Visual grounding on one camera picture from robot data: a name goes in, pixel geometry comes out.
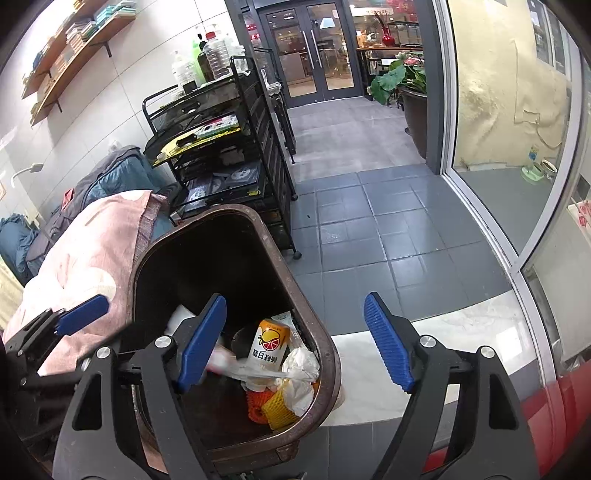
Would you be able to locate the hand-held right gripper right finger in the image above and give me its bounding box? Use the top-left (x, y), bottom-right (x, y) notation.
top-left (363, 292), bottom-right (541, 480)

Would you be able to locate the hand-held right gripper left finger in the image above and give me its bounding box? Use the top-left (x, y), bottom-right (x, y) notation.
top-left (52, 293), bottom-right (228, 480)

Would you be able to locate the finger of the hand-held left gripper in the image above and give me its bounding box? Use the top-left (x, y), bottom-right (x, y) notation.
top-left (4, 294), bottom-right (110, 358)

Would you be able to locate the orange printed drink bottle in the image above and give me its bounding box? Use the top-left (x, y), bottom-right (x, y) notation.
top-left (240, 318), bottom-right (291, 377)

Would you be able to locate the brown plastic trash bin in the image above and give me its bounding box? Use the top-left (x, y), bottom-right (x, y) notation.
top-left (124, 205), bottom-right (342, 478)

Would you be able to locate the white paper piece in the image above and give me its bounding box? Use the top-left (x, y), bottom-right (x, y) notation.
top-left (166, 305), bottom-right (199, 337)

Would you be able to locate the clear plastic wrapper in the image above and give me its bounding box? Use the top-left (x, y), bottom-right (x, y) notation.
top-left (205, 346), bottom-right (287, 384)

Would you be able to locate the pink blanket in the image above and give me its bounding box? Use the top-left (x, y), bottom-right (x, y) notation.
top-left (2, 190), bottom-right (168, 377)

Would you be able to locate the orange foam net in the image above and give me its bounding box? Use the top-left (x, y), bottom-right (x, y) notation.
top-left (245, 388), bottom-right (278, 423)

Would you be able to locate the white printed packet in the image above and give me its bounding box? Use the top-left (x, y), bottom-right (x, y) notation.
top-left (270, 311), bottom-right (305, 352)

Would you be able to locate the crumpled white tissue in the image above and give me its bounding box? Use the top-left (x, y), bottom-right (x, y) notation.
top-left (281, 347), bottom-right (321, 381)

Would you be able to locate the grey bag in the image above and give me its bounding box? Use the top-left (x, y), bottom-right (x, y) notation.
top-left (25, 203), bottom-right (75, 273)

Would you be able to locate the yellow foam net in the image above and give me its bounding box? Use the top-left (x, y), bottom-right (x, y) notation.
top-left (262, 383), bottom-right (301, 431)

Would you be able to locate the blue cloth bundle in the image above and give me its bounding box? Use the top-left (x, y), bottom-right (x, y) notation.
top-left (0, 215), bottom-right (40, 284)

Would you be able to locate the beige crumpled tissue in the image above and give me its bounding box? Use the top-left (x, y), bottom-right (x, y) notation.
top-left (272, 376), bottom-right (317, 416)

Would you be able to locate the blue grey clothes pile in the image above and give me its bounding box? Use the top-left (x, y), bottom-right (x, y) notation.
top-left (69, 145), bottom-right (178, 217)

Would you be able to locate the grey disc case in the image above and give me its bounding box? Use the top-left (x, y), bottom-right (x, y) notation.
top-left (212, 161), bottom-right (262, 188)
top-left (187, 178), bottom-right (215, 204)

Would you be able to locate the white framed glass partition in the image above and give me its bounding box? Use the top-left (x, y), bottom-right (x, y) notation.
top-left (434, 0), bottom-right (591, 370)

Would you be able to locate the red glossy panel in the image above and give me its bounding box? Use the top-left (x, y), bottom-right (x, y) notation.
top-left (425, 369), bottom-right (591, 480)

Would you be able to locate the black metal rolling cart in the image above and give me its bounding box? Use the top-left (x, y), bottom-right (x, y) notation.
top-left (142, 55), bottom-right (303, 259)

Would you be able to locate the yellow edged board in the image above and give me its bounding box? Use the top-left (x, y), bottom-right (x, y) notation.
top-left (154, 113), bottom-right (243, 162)

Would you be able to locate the dark brown plant pot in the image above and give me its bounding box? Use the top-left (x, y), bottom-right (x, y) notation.
top-left (398, 85), bottom-right (430, 160)

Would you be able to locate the black metal rack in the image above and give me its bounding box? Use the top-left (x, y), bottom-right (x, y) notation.
top-left (261, 69), bottom-right (297, 164)

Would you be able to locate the green leafy plant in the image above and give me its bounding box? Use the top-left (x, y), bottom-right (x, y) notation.
top-left (369, 52), bottom-right (428, 106)

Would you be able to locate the dark glass bottle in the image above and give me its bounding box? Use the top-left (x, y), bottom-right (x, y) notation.
top-left (198, 48), bottom-right (215, 84)

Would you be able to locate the clear bottle red cap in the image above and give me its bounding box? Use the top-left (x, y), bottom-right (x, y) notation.
top-left (204, 31), bottom-right (233, 80)

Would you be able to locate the clear plastic bottle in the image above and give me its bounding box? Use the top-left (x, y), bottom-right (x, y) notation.
top-left (224, 32), bottom-right (245, 72)

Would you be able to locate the row of books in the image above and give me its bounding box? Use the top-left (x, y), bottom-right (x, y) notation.
top-left (65, 0), bottom-right (137, 51)

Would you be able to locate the glass double door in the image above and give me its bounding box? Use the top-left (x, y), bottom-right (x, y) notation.
top-left (259, 0), bottom-right (365, 100)

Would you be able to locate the white wall lamp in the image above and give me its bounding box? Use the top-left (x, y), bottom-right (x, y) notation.
top-left (10, 162), bottom-right (44, 188)

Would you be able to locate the wooden wall shelf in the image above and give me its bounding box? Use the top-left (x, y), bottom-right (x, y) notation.
top-left (30, 11), bottom-right (138, 126)
top-left (21, 0), bottom-right (112, 100)

